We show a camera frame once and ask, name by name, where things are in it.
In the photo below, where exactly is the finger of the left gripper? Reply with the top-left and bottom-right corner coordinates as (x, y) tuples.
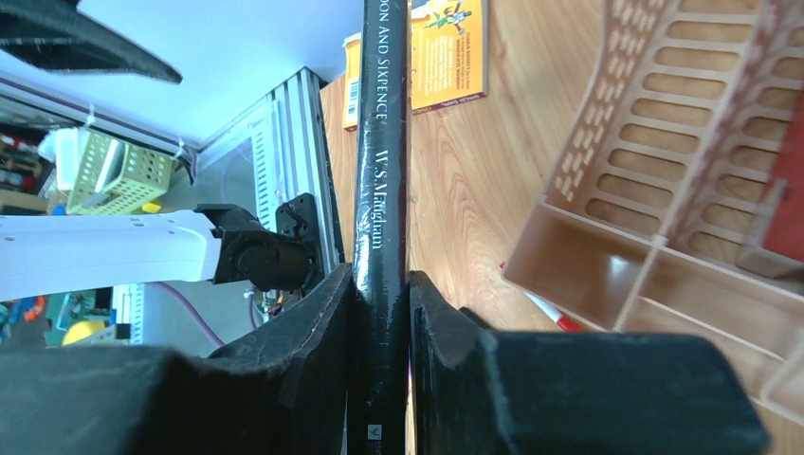
(1, 0), (183, 83)

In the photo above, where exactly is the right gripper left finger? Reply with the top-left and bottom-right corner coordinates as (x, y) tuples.
(1, 264), (354, 454)

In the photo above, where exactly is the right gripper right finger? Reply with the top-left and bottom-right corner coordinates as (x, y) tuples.
(410, 271), (771, 454)

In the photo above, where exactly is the black notebook with sticker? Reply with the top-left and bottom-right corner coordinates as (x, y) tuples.
(347, 1), (411, 454)

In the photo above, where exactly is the beige plastic file organizer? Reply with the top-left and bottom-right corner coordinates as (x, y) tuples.
(503, 1), (803, 423)

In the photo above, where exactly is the orange yellow booklet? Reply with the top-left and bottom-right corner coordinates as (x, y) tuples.
(341, 0), (490, 132)

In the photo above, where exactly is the red binder folder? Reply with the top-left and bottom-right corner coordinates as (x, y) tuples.
(761, 95), (803, 263)

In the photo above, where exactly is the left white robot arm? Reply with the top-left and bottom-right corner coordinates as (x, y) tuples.
(1, 1), (337, 300)

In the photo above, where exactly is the white red whiteboard marker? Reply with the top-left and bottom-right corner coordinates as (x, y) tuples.
(518, 288), (587, 333)

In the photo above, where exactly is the green perforated storage basket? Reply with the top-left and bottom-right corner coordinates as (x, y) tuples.
(66, 129), (174, 215)

